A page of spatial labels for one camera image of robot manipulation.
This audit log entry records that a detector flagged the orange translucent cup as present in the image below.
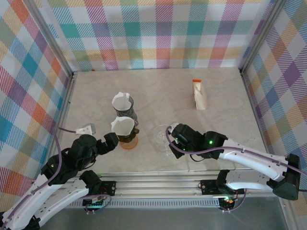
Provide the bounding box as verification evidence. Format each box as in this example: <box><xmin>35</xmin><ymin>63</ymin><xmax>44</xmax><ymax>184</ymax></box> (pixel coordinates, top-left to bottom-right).
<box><xmin>118</xmin><ymin>136</ymin><xmax>139</xmax><ymax>150</ymax></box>

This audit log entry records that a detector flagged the white paper coffee filter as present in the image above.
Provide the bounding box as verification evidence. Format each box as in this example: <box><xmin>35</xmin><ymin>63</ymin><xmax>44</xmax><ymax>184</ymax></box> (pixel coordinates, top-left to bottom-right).
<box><xmin>112</xmin><ymin>92</ymin><xmax>131</xmax><ymax>111</ymax></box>
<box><xmin>110</xmin><ymin>116</ymin><xmax>135</xmax><ymax>137</ymax></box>

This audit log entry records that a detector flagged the clear glass cup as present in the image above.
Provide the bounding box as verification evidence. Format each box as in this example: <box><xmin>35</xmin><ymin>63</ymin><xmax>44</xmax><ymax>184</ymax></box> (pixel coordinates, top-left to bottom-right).
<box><xmin>151</xmin><ymin>124</ymin><xmax>174</xmax><ymax>149</ymax></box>

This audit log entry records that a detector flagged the smoky grey glass mug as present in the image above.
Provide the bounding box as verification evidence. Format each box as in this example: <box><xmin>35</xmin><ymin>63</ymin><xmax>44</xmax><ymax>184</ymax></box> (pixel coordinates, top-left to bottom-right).
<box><xmin>130</xmin><ymin>112</ymin><xmax>140</xmax><ymax>127</ymax></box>

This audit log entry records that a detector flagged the smoky grey coffee dripper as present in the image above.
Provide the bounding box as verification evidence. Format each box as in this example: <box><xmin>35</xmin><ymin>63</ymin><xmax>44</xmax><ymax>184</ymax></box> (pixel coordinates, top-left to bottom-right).
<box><xmin>112</xmin><ymin>95</ymin><xmax>135</xmax><ymax>118</ymax></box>

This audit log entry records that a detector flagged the orange white filter packet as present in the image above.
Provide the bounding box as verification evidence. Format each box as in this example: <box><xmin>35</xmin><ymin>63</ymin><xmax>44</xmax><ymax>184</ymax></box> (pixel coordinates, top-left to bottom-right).
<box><xmin>192</xmin><ymin>79</ymin><xmax>208</xmax><ymax>111</ymax></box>

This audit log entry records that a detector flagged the left controller circuit board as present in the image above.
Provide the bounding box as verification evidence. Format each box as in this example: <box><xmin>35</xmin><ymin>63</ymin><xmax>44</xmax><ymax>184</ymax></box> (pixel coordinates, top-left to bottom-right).
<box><xmin>82</xmin><ymin>196</ymin><xmax>107</xmax><ymax>208</ymax></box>

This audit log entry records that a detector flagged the controller circuit board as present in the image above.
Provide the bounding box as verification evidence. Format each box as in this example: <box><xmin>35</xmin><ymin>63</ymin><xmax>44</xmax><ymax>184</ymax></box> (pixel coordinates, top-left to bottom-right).
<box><xmin>218</xmin><ymin>195</ymin><xmax>237</xmax><ymax>207</ymax></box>
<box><xmin>82</xmin><ymin>196</ymin><xmax>107</xmax><ymax>208</ymax></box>

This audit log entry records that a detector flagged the right controller circuit board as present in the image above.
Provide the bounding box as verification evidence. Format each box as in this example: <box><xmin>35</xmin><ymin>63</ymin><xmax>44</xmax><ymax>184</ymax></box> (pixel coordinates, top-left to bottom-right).
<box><xmin>218</xmin><ymin>195</ymin><xmax>237</xmax><ymax>207</ymax></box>

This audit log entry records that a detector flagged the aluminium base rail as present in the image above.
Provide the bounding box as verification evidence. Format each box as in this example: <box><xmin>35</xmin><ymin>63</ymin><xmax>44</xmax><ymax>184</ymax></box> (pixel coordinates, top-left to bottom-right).
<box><xmin>59</xmin><ymin>173</ymin><xmax>290</xmax><ymax>199</ymax></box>

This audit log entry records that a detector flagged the aluminium side rail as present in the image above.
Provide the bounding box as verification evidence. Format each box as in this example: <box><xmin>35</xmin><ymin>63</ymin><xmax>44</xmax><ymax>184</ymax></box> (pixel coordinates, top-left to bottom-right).
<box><xmin>50</xmin><ymin>71</ymin><xmax>79</xmax><ymax>154</ymax></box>

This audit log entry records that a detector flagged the grey slotted cable duct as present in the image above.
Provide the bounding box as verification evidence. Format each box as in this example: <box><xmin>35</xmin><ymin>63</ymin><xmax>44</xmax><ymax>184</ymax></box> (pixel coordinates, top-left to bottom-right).
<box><xmin>38</xmin><ymin>200</ymin><xmax>221</xmax><ymax>209</ymax></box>

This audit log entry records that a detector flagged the aluminium frame post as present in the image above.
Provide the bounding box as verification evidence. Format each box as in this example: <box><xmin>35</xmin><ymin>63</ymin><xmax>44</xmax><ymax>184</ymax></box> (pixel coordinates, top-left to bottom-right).
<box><xmin>239</xmin><ymin>0</ymin><xmax>286</xmax><ymax>75</ymax></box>
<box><xmin>24</xmin><ymin>0</ymin><xmax>75</xmax><ymax>77</ymax></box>

